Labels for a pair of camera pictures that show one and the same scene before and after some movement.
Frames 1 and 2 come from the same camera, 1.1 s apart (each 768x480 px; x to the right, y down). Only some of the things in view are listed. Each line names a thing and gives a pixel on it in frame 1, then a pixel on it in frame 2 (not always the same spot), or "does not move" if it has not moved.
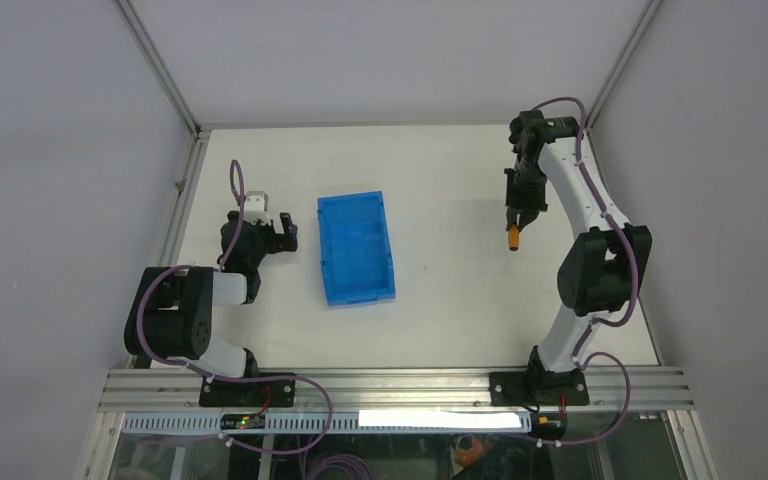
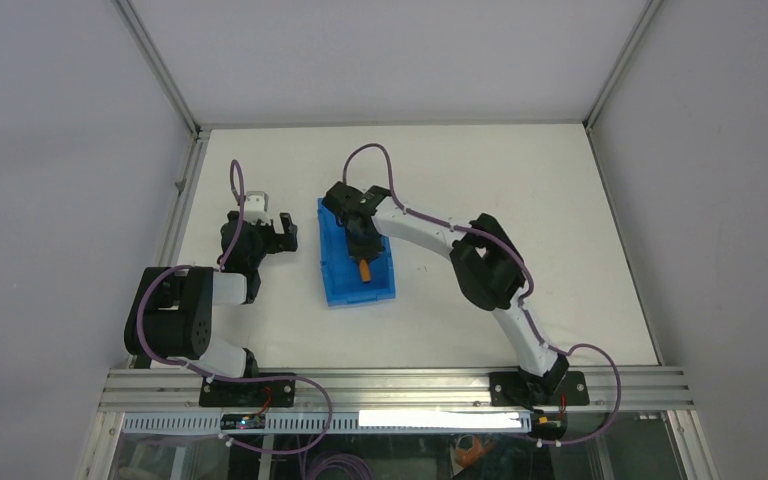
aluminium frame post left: (159, 67) does not move
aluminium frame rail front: (394, 391) does not move
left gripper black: (278, 242) does not move
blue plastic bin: (356, 259) does not move
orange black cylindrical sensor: (513, 238) to (365, 271)
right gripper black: (516, 204) to (357, 252)
